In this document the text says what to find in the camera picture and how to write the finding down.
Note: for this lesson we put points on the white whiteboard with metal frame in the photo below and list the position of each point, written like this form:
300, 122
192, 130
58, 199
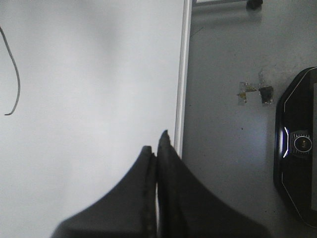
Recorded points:
84, 85

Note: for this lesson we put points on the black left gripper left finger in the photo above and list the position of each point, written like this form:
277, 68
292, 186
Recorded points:
127, 211

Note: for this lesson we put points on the grey metal stand leg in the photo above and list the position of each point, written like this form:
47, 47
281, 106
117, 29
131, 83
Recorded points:
198, 3

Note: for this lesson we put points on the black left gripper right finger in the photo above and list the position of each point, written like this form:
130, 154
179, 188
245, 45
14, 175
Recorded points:
187, 209

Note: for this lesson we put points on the black robot base with light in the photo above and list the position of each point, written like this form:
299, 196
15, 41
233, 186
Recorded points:
295, 152

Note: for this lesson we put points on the tape scraps on floor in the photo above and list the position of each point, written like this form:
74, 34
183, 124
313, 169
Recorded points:
262, 88

